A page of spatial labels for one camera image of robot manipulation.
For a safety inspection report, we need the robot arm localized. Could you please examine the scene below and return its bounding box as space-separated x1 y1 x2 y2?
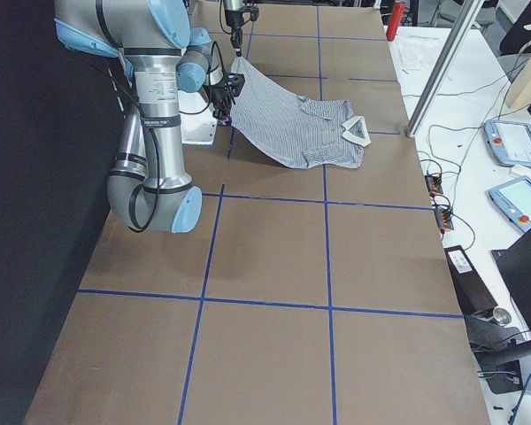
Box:
55 1 244 233
222 0 259 57

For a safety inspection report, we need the red cylinder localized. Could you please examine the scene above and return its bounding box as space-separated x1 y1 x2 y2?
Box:
386 0 405 42

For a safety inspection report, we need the orange black terminal strip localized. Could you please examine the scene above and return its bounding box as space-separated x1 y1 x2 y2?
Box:
424 174 443 197

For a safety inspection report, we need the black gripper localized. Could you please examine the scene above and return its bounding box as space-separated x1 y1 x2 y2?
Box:
225 9 259 57
210 86 239 120

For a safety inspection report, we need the brown paper table cover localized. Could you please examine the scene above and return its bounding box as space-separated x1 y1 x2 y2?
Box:
25 5 489 424

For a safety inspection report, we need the teach pendant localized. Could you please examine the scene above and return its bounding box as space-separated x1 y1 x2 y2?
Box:
488 176 531 232
484 120 531 168

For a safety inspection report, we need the black power adapter box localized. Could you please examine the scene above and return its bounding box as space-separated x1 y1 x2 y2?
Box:
444 245 497 315

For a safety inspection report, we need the aluminium frame post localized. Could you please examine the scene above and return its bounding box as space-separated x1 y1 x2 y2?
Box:
405 0 484 138

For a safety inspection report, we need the striped polo shirt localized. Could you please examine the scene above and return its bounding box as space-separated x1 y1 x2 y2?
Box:
231 57 371 169

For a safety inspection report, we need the far teach pendant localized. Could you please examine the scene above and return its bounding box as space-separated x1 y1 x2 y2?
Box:
484 120 531 168

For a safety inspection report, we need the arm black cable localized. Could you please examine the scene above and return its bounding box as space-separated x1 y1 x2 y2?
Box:
108 39 225 232

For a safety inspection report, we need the near teach pendant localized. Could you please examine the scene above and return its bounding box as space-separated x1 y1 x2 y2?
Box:
488 176 531 232

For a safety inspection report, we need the black monitor stand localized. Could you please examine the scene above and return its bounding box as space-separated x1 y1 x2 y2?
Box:
464 309 531 395

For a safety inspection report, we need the white camera pole base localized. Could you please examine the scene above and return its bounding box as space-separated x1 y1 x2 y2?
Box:
178 90 217 145

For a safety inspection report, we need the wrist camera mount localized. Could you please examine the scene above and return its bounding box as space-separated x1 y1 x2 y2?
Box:
226 73 245 97

